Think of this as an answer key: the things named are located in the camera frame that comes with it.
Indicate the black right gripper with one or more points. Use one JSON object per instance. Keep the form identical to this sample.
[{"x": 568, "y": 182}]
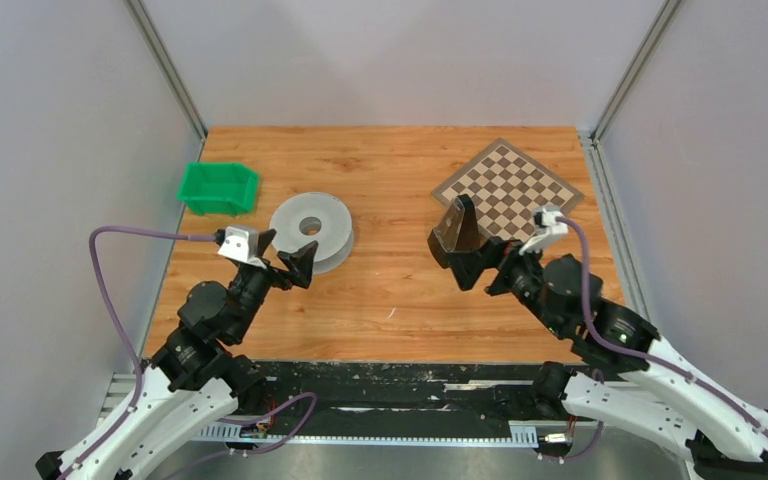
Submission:
[{"x": 467, "y": 266}]

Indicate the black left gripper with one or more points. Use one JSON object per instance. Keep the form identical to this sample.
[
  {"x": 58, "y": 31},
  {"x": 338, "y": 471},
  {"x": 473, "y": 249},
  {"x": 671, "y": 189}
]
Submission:
[{"x": 300, "y": 262}]

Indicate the grey cable spool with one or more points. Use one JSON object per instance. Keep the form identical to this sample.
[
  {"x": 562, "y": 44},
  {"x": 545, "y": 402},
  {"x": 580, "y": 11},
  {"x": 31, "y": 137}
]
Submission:
[{"x": 315, "y": 216}]

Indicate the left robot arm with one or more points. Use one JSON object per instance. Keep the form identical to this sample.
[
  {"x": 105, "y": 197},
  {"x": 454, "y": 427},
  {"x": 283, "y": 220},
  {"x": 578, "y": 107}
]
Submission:
[{"x": 192, "y": 380}]

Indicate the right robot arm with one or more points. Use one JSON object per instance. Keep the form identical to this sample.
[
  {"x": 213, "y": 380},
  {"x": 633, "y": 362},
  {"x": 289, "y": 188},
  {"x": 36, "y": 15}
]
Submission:
[{"x": 684, "y": 411}]

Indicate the black metronome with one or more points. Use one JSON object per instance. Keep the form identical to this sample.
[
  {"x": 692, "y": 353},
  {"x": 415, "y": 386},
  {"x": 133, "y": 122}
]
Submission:
[{"x": 457, "y": 231}]

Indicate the green plastic bin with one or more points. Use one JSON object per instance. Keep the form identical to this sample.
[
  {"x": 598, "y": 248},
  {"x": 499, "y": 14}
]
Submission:
[{"x": 219, "y": 188}]

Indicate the wooden chessboard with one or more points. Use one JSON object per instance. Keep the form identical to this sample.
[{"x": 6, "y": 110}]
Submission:
[{"x": 506, "y": 185}]

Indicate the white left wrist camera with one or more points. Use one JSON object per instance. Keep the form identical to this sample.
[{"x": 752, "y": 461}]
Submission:
[{"x": 239, "y": 243}]

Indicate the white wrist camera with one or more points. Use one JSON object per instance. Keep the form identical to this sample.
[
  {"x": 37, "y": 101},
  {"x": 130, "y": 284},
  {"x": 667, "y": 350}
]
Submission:
[
  {"x": 239, "y": 243},
  {"x": 548, "y": 229}
]

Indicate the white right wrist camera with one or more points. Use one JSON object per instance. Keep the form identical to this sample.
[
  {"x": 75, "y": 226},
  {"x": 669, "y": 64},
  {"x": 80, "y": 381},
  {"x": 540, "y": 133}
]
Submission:
[{"x": 548, "y": 229}]

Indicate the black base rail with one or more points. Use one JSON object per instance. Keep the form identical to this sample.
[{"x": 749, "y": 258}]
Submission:
[{"x": 407, "y": 400}]

